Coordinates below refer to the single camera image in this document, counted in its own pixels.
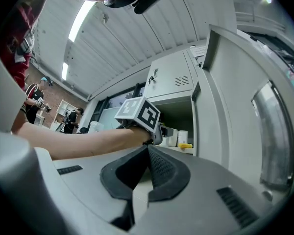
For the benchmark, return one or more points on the long ceiling light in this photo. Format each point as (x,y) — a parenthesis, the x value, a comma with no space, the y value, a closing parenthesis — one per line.
(80,21)
(64,71)

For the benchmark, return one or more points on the locker key bunch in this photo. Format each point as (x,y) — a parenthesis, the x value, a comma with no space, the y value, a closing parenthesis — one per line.
(151,79)

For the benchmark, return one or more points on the translucent white jar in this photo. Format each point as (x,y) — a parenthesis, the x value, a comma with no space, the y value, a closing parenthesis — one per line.
(95,126)

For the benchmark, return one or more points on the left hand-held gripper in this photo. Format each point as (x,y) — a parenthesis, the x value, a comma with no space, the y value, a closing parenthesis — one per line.
(139,111)

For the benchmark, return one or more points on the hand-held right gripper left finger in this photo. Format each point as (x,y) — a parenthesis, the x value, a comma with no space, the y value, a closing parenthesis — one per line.
(88,180)

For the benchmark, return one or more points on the yellow item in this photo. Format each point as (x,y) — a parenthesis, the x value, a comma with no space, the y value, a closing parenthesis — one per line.
(185,145)

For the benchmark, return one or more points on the white paper notice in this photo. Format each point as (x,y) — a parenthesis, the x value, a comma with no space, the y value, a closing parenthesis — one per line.
(198,51)

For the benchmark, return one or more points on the person's red shirt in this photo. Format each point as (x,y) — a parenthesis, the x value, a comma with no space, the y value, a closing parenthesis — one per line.
(13,48)

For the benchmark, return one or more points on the person's left forearm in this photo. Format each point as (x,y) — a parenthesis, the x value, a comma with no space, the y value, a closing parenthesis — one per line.
(83,142)

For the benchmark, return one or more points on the white open shelf unit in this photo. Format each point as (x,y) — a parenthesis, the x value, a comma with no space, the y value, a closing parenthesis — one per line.
(63,110)

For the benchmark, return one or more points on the white plastic container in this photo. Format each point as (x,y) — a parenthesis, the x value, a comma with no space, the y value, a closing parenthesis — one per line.
(171,138)

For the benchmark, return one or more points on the gray metal locker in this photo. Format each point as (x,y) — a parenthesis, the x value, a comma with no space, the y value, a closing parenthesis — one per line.
(223,101)

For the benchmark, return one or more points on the dark framed window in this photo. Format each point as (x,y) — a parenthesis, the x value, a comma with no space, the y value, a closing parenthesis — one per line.
(115,100)

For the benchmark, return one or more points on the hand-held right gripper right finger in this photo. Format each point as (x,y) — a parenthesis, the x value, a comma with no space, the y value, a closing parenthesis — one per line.
(198,199)

